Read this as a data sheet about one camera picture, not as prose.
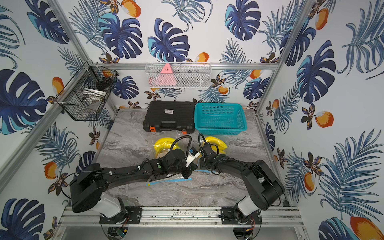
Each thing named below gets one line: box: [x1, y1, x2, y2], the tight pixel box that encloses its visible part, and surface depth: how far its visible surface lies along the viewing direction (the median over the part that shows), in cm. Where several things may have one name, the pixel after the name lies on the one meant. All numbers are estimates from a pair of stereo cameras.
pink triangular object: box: [158, 63, 177, 86], surface depth 92 cm
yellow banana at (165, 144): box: [154, 137, 180, 158], surface depth 94 cm
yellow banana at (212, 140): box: [203, 136, 228, 153], surface depth 96 cm
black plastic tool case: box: [142, 100, 196, 134], surface depth 111 cm
